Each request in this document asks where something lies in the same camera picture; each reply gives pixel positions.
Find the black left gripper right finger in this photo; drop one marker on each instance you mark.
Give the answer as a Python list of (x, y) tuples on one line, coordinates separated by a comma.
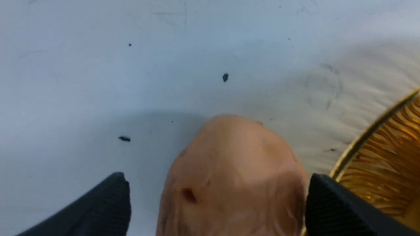
[(333, 210)]

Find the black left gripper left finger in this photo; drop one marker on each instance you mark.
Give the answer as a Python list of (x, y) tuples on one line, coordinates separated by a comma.
[(105, 210)]

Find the large orange-brown potato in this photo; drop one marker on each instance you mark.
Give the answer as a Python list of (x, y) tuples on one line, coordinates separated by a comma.
[(236, 178)]

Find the amber ribbed plastic dish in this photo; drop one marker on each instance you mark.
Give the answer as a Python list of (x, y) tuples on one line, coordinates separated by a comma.
[(382, 166)]

